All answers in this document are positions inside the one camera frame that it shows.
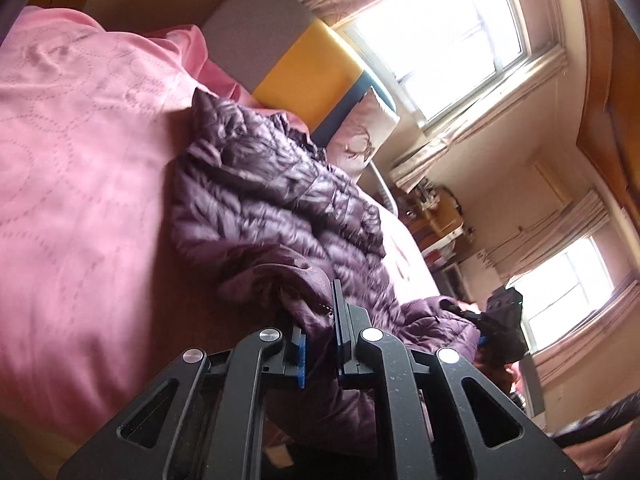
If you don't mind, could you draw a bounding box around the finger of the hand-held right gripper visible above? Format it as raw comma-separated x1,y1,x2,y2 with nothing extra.
446,300,490,333

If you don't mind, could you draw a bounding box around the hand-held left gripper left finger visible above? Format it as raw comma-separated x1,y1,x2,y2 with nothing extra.
57,326,308,480

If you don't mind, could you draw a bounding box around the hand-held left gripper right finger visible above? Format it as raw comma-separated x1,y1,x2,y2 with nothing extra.
330,280,583,480

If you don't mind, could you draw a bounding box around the purple puffer jacket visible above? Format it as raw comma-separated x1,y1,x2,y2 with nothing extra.
167,89,483,456

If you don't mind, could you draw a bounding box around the person's right forearm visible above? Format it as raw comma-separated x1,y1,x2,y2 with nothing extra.
550,422,638,475

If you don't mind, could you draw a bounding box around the person's right hand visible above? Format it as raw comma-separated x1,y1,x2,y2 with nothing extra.
487,357,523,397

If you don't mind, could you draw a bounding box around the small bright window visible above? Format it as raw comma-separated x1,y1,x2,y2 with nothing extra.
522,240,616,356

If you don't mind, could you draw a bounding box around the pale pink bed sheet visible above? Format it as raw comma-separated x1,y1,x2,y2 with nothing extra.
372,200,481,311

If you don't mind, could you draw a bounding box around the pale striped curtain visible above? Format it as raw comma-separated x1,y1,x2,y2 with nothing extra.
532,280,640,391
480,190,611,273

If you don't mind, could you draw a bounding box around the cluttered wooden desk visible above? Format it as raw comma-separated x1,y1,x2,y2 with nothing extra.
400,182,481,273

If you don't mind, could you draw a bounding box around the white curved tube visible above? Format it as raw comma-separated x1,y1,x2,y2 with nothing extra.
367,162,401,213

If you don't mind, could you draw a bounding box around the deer print pillow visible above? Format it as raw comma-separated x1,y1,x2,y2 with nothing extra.
325,89,402,178

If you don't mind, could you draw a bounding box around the wooden cabinet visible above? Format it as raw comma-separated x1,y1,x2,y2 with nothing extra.
572,0,640,206

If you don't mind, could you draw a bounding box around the large bright window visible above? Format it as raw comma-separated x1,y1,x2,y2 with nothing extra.
345,0,531,128

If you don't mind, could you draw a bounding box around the pink quilted blanket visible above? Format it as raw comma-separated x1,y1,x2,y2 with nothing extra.
0,6,321,461

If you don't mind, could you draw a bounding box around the grey yellow blue headboard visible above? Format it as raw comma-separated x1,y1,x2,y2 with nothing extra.
202,0,401,148

